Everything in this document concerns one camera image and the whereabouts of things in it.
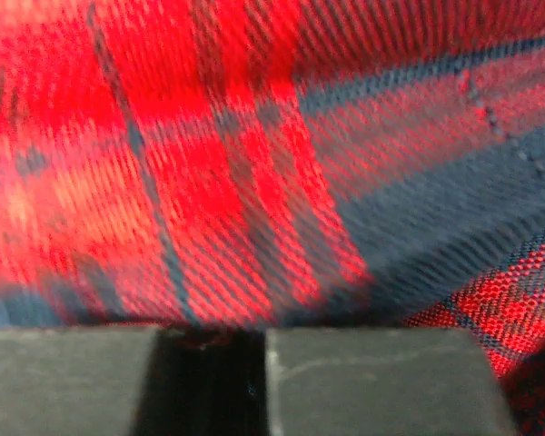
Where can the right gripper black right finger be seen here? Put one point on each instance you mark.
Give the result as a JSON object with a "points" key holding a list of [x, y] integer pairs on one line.
{"points": [[381, 382]]}

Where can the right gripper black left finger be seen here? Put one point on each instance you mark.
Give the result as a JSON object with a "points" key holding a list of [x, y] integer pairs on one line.
{"points": [[74, 381]]}

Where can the red plaid shirt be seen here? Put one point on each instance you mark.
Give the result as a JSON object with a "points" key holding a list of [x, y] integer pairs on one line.
{"points": [[218, 169]]}

